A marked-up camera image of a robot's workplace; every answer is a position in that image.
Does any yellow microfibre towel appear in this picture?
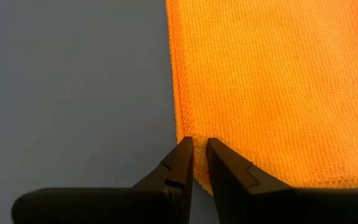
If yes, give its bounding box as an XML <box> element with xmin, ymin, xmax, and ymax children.
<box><xmin>165</xmin><ymin>0</ymin><xmax>358</xmax><ymax>196</ymax></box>

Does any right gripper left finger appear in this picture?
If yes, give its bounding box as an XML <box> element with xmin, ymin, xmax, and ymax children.
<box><xmin>11</xmin><ymin>136</ymin><xmax>195</xmax><ymax>224</ymax></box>

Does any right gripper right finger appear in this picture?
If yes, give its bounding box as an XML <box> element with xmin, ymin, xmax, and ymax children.
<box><xmin>206</xmin><ymin>138</ymin><xmax>358</xmax><ymax>224</ymax></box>

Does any blue-grey table mat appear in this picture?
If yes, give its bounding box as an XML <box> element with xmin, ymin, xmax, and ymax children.
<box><xmin>0</xmin><ymin>0</ymin><xmax>222</xmax><ymax>224</ymax></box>

